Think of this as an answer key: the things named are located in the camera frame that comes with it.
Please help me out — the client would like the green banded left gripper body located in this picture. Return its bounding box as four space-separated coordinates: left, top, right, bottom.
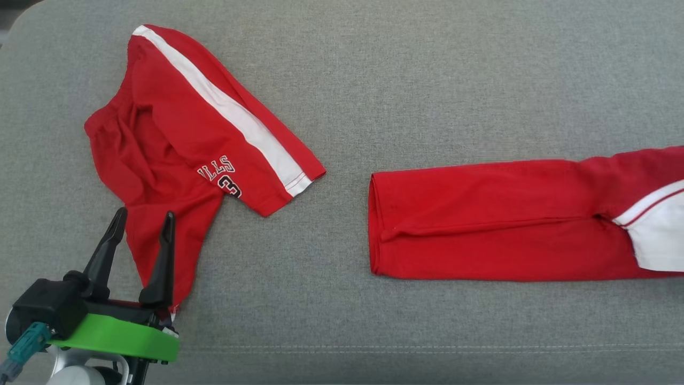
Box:
48 299 181 385

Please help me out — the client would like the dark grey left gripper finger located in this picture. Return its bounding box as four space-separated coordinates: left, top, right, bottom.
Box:
139 211 176 309
81 207 128 301

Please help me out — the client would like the red shorts white stripe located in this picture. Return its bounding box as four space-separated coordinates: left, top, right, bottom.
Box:
84 24 327 313

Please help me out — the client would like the red Bulls 23 jersey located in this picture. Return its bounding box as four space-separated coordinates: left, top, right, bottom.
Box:
368 145 684 282

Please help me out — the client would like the grey fabric sofa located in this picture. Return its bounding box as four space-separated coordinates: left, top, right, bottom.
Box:
0 0 684 385

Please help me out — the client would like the black cable teal connector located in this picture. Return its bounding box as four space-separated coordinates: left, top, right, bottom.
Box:
0 321 53 383

